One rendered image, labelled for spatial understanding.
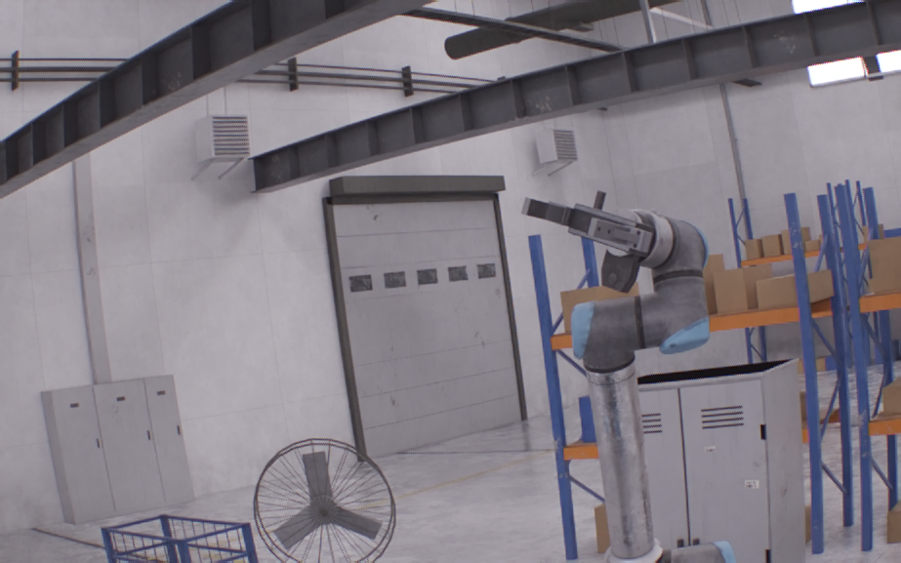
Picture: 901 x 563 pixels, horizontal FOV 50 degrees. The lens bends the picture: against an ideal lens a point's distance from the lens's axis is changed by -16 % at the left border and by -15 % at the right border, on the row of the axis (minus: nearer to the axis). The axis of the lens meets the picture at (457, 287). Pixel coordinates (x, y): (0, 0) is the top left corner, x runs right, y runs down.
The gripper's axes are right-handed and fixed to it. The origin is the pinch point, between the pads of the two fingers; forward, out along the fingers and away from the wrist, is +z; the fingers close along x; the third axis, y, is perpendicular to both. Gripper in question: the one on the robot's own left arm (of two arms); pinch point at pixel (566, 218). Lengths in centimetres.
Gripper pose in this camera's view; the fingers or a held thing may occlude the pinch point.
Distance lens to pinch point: 164.6
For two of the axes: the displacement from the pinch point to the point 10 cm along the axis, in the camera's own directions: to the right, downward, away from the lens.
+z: -7.1, -1.1, -6.9
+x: 6.5, 2.6, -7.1
